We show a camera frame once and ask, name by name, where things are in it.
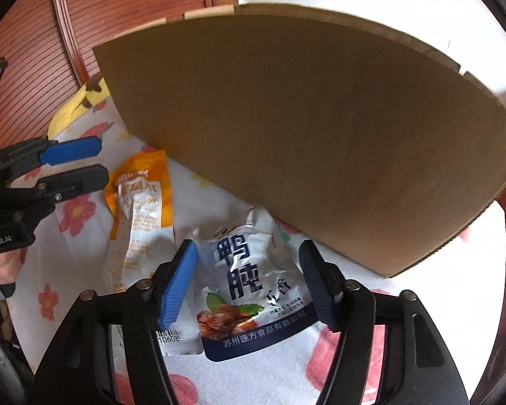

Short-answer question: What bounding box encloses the white barcode snack packet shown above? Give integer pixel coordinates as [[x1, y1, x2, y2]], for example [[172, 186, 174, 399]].
[[157, 325, 204, 356]]

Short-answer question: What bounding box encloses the wooden headboard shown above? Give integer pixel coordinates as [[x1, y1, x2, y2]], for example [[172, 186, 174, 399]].
[[0, 0, 239, 146]]

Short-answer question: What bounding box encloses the brown cardboard box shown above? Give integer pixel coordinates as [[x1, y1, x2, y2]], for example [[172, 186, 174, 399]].
[[93, 3, 506, 279]]

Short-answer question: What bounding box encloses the yellow plush toy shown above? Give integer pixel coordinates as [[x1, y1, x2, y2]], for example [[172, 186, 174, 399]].
[[48, 74, 110, 136]]

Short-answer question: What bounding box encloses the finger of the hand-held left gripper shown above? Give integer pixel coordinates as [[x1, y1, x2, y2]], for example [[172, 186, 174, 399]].
[[8, 164, 110, 220], [0, 136, 103, 178]]

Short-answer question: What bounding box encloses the white strawberry flower blanket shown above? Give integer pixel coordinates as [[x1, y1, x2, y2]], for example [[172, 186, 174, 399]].
[[4, 93, 506, 405]]

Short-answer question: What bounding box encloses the white and blue snack packet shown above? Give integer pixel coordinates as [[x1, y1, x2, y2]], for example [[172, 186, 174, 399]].
[[186, 206, 319, 362]]

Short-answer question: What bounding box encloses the orange snack packet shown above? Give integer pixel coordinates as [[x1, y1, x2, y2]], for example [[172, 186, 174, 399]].
[[103, 151, 176, 294]]

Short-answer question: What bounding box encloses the person's left hand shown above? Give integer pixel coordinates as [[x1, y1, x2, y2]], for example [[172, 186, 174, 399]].
[[0, 248, 28, 284]]

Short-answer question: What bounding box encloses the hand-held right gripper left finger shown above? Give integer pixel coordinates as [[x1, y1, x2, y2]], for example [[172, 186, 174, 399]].
[[25, 240, 200, 405]]

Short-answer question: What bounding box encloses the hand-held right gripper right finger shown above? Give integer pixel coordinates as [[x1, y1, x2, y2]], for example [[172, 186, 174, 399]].
[[299, 240, 471, 405]]

